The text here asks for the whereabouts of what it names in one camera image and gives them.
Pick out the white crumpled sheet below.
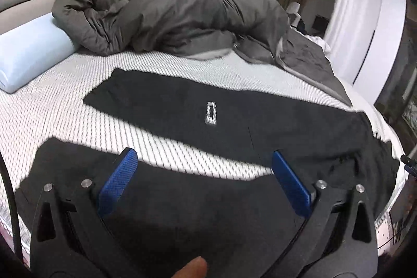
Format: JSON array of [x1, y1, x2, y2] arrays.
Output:
[[306, 35, 331, 54]]

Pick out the white sheer curtain right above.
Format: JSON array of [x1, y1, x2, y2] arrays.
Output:
[[322, 0, 375, 71]]

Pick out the black pants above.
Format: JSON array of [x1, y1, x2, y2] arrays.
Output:
[[16, 69, 403, 277]]

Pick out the dark glass cabinet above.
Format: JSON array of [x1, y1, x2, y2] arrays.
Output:
[[375, 0, 416, 154]]

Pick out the white office chair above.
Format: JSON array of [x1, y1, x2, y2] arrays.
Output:
[[286, 2, 301, 28]]

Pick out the light blue pillow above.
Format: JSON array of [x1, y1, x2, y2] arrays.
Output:
[[0, 13, 79, 94]]

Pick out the black cable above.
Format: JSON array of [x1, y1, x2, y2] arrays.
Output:
[[0, 153, 23, 263]]

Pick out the dark grey duvet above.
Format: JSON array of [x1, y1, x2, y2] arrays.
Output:
[[52, 0, 351, 105]]

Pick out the person's left hand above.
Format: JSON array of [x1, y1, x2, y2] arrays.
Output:
[[173, 256, 208, 278]]

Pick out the white wardrobe door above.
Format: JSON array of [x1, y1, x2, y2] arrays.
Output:
[[353, 0, 406, 104]]

